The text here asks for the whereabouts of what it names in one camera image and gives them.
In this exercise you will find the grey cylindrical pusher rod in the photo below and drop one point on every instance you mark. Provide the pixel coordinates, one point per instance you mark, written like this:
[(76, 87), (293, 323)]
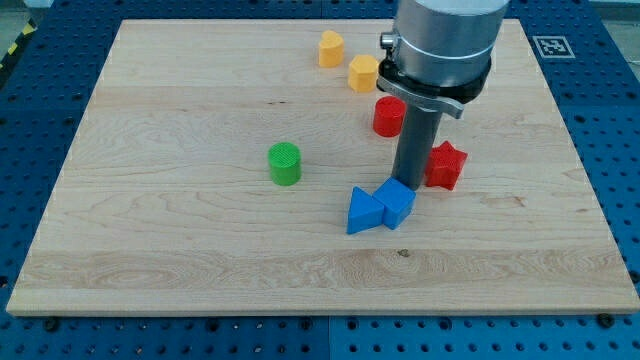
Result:
[(414, 146)]

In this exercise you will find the black and silver flange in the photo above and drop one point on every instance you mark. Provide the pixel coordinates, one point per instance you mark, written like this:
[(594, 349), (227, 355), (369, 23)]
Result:
[(449, 100)]

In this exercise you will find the red star block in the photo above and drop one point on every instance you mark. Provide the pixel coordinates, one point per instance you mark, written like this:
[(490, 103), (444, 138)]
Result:
[(444, 166)]

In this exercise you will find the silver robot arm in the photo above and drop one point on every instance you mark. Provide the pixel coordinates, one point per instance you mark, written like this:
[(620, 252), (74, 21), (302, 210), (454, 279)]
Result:
[(437, 59)]

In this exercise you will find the red cylinder block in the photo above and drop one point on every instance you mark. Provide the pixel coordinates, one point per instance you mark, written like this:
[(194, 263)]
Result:
[(388, 118)]

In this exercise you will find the blue cube block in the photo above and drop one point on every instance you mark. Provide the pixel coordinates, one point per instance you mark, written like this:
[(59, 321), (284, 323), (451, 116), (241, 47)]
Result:
[(398, 201)]

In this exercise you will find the blue triangle block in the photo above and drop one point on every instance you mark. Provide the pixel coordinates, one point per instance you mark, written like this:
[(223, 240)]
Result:
[(364, 213)]

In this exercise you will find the yellow hexagon block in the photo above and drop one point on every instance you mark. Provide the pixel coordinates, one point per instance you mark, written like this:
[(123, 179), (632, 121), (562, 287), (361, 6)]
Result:
[(363, 71)]

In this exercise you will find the fiducial marker tag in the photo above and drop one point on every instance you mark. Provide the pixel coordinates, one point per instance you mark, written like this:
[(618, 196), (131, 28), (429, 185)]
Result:
[(553, 47)]

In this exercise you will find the yellow heart block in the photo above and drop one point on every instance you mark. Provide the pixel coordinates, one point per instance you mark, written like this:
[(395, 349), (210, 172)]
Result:
[(330, 49)]

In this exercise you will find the green cylinder block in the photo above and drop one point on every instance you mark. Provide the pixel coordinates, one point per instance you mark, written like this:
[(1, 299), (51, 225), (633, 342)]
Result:
[(284, 160)]

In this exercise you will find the wooden board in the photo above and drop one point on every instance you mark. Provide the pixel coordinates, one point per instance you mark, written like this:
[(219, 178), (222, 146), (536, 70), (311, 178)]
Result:
[(165, 205)]

